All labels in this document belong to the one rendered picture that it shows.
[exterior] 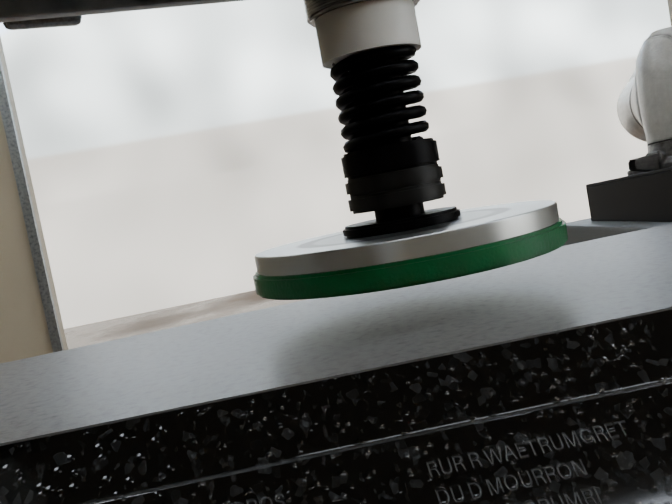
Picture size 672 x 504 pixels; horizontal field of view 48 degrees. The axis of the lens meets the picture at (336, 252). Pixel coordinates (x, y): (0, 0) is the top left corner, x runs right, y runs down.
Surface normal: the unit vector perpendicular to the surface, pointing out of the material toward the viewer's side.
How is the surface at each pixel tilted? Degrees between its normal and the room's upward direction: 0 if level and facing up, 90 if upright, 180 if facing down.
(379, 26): 90
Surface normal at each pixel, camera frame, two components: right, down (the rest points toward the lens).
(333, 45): -0.72, 0.18
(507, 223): 0.48, -0.02
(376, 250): -0.21, 0.11
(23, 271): 0.16, 0.05
